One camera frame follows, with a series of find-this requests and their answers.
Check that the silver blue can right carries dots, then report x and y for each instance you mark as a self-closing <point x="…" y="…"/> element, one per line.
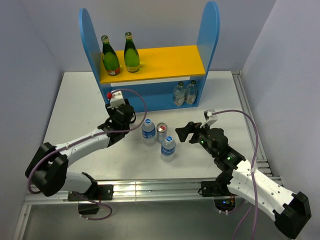
<point x="161" y="132"/>

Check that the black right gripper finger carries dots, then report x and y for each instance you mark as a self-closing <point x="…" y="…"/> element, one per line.
<point x="183" y="132"/>
<point x="194" y="125"/>

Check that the blue label water bottle front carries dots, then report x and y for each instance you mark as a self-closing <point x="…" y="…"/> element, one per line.
<point x="168" y="147"/>

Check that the clear soda water bottle right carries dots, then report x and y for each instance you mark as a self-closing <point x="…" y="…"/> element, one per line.
<point x="191" y="92"/>

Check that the green glass bottle orange label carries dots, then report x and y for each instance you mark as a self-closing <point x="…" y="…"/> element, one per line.
<point x="110" y="60"/>

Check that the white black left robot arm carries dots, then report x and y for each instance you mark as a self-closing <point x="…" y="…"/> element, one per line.
<point x="48" y="169"/>

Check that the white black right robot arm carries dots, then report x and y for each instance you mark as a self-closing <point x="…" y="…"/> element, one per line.
<point x="290" y="211"/>

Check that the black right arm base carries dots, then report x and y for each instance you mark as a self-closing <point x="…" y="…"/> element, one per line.
<point x="223" y="199"/>

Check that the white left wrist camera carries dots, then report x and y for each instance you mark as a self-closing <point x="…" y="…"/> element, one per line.
<point x="115" y="98"/>

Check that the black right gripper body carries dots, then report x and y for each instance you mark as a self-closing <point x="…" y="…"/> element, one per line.
<point x="200" y="136"/>

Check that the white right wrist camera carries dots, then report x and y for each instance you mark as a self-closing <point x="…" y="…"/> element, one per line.
<point x="210" y="118"/>

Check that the blue and yellow shelf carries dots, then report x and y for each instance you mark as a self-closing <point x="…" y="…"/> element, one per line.
<point x="161" y="68"/>

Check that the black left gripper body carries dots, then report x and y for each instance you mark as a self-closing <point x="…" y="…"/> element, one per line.
<point x="110" y="111"/>

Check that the clear soda water bottle left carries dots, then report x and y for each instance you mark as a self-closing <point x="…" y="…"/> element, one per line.
<point x="179" y="93"/>

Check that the aluminium front rail frame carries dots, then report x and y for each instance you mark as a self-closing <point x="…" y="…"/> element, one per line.
<point x="168" y="209"/>

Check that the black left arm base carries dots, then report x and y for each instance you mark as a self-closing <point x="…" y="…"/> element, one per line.
<point x="90" y="202"/>

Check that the blue label water bottle rear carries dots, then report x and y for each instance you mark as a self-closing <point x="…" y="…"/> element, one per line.
<point x="148" y="131"/>

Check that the blue label water bottle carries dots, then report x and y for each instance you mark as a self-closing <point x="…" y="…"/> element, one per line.
<point x="168" y="147"/>
<point x="148" y="131"/>

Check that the clear soda water bottle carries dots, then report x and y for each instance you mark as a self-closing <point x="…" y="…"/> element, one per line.
<point x="191" y="92"/>
<point x="179" y="93"/>

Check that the green glass bottle gold cap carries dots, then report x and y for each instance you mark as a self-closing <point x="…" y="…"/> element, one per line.
<point x="131" y="55"/>

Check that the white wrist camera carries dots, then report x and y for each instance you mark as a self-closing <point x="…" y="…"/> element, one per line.
<point x="210" y="118"/>
<point x="115" y="98"/>

